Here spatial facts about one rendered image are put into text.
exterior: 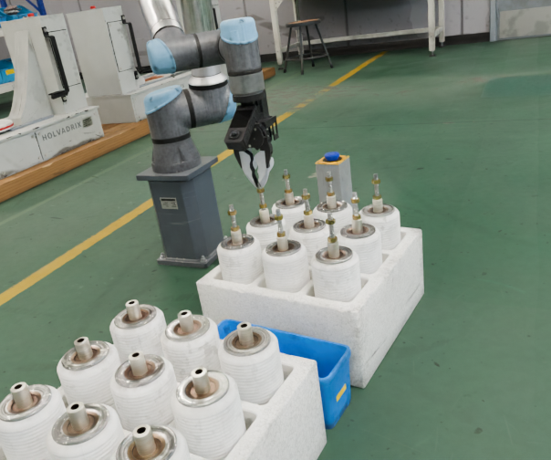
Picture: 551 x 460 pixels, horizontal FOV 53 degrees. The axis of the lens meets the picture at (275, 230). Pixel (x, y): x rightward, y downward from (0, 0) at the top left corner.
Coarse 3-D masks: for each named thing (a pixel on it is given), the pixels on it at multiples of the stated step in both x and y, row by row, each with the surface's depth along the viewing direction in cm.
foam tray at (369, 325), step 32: (384, 256) 124; (416, 256) 131; (224, 288) 119; (256, 288) 117; (384, 288) 114; (416, 288) 133; (256, 320) 118; (288, 320) 113; (320, 320) 109; (352, 320) 104; (384, 320) 116; (352, 352) 108; (384, 352) 118; (352, 384) 111
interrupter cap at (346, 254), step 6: (342, 246) 112; (318, 252) 112; (324, 252) 111; (342, 252) 111; (348, 252) 110; (318, 258) 109; (324, 258) 109; (330, 258) 109; (336, 258) 109; (342, 258) 108; (348, 258) 107; (330, 264) 107
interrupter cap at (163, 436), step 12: (156, 432) 70; (168, 432) 70; (120, 444) 69; (132, 444) 69; (156, 444) 69; (168, 444) 68; (120, 456) 68; (132, 456) 67; (144, 456) 67; (156, 456) 67; (168, 456) 66
